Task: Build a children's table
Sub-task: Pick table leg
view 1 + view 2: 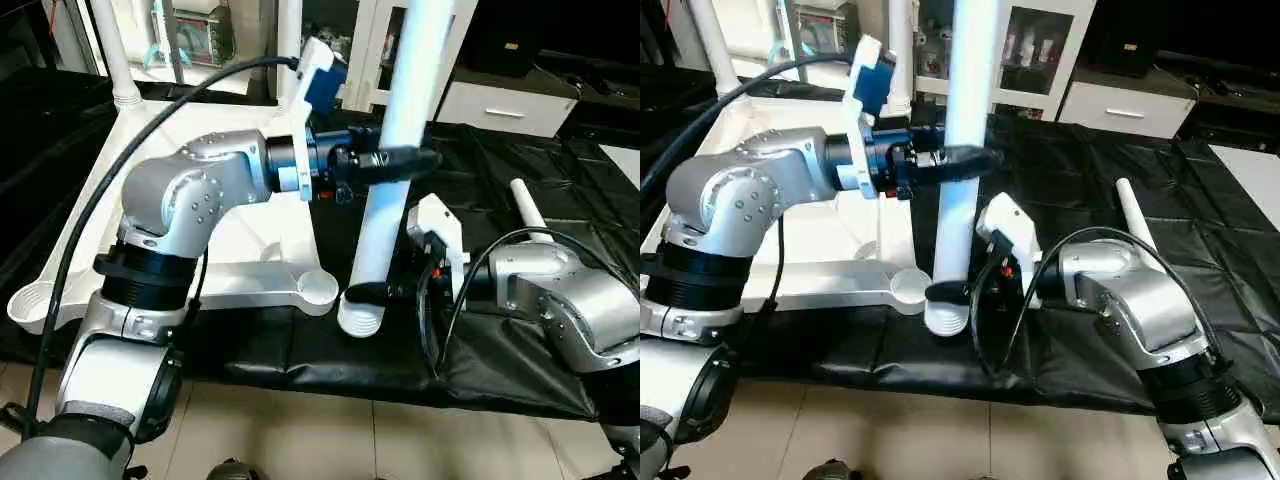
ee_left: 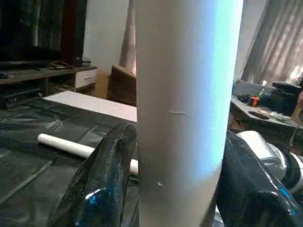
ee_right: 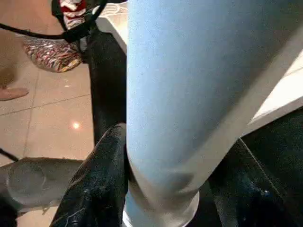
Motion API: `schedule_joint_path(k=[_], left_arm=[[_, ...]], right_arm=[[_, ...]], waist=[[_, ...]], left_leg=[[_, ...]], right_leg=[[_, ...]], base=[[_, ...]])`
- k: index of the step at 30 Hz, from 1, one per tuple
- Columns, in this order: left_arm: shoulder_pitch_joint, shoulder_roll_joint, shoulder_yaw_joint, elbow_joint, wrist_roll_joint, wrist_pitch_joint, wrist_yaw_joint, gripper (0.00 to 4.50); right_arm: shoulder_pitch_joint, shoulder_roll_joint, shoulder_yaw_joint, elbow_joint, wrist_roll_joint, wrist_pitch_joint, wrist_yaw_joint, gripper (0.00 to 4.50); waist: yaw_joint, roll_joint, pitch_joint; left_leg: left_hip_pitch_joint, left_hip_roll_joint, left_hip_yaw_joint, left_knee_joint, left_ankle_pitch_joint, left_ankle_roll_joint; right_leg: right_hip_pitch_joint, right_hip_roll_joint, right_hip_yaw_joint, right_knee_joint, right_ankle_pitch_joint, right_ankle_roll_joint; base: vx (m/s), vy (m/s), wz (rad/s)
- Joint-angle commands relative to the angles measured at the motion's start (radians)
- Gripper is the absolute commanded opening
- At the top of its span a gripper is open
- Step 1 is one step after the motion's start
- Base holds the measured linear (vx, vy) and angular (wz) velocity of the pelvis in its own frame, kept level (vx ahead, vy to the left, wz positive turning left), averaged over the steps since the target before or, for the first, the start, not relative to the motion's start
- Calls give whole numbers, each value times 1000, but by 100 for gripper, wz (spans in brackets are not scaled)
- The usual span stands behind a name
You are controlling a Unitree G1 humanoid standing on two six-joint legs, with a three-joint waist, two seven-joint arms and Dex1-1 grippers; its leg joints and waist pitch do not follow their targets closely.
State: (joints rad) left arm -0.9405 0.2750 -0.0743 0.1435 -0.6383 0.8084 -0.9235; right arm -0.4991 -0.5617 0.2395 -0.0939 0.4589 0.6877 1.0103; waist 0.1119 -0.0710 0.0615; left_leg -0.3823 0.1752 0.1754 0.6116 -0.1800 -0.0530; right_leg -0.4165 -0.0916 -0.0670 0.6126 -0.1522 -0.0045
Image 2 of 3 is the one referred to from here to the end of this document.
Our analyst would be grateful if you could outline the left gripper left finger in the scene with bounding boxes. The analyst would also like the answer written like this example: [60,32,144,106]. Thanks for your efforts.
[47,122,139,227]

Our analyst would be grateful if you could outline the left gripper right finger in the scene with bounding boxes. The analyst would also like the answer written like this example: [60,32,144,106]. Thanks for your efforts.
[214,130,303,227]

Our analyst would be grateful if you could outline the white plastic table leg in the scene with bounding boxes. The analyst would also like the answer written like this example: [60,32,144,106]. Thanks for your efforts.
[37,133,139,176]
[134,0,245,227]

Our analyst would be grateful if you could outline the black work mat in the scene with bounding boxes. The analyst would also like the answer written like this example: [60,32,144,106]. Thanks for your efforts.
[0,97,143,227]

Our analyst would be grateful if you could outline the grey cluttered desk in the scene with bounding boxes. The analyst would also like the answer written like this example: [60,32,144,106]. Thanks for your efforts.
[230,79,303,131]

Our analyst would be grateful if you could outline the brown cardboard box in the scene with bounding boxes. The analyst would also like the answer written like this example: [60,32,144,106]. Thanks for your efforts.
[106,65,138,107]

